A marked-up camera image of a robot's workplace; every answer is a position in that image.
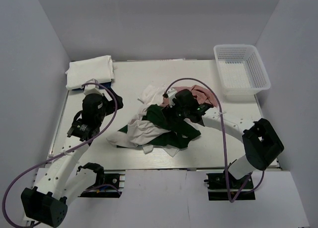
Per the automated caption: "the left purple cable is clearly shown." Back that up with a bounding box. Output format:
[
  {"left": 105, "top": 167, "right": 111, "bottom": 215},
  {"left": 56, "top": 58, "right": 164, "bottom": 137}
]
[{"left": 4, "top": 81, "right": 117, "bottom": 226}]

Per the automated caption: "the dark green t-shirt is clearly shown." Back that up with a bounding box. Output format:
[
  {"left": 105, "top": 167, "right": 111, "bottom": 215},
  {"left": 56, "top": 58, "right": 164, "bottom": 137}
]
[{"left": 118, "top": 104, "right": 201, "bottom": 149}]

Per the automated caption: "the folded blue t-shirt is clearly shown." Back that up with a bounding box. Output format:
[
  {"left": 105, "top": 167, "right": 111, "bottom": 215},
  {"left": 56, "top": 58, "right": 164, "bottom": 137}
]
[{"left": 72, "top": 82, "right": 112, "bottom": 91}]

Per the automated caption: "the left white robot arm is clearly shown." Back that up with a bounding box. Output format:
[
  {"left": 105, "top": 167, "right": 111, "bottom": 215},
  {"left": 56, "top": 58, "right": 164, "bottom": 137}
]
[{"left": 21, "top": 82, "right": 123, "bottom": 228}]

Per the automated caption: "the white plastic basket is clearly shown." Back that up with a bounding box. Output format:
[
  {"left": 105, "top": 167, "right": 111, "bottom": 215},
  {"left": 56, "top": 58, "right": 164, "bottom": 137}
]
[{"left": 214, "top": 44, "right": 271, "bottom": 96}]

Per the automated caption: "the pink t-shirt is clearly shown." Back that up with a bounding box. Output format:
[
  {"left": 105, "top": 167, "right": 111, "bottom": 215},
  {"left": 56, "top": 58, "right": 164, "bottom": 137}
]
[{"left": 168, "top": 85, "right": 218, "bottom": 107}]

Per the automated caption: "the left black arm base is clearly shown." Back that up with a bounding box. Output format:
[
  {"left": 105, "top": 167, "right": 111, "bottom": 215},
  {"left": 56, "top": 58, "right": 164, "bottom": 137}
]
[{"left": 79, "top": 171, "right": 125, "bottom": 198}]

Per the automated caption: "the folded white t-shirt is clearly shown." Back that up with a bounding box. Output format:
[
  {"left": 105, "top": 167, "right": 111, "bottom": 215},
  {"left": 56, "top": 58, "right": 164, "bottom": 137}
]
[{"left": 66, "top": 55, "right": 115, "bottom": 90}]

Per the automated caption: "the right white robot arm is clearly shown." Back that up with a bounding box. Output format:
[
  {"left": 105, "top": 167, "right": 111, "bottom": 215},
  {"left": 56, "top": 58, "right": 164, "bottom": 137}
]
[{"left": 162, "top": 89, "right": 284, "bottom": 188}]

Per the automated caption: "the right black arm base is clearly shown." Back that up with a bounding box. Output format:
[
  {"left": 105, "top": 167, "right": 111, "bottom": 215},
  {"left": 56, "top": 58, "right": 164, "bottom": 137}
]
[{"left": 204, "top": 172, "right": 255, "bottom": 201}]

